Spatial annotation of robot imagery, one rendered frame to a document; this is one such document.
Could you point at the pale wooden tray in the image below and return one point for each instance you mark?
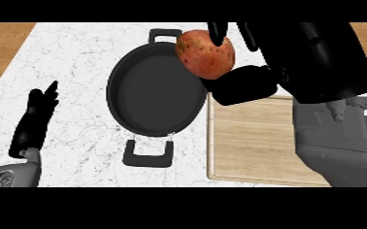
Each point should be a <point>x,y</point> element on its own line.
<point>258,142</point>

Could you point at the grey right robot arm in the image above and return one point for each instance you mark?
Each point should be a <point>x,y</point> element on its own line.
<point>332,142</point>

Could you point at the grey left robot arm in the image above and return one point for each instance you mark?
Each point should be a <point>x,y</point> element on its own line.
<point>20,171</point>

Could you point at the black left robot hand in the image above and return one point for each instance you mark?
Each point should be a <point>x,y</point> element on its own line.
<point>33,123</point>

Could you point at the reddish brown sweet potato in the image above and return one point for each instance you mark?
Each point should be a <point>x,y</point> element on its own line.
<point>206,55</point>

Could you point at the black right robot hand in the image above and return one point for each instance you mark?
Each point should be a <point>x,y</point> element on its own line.
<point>311,61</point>

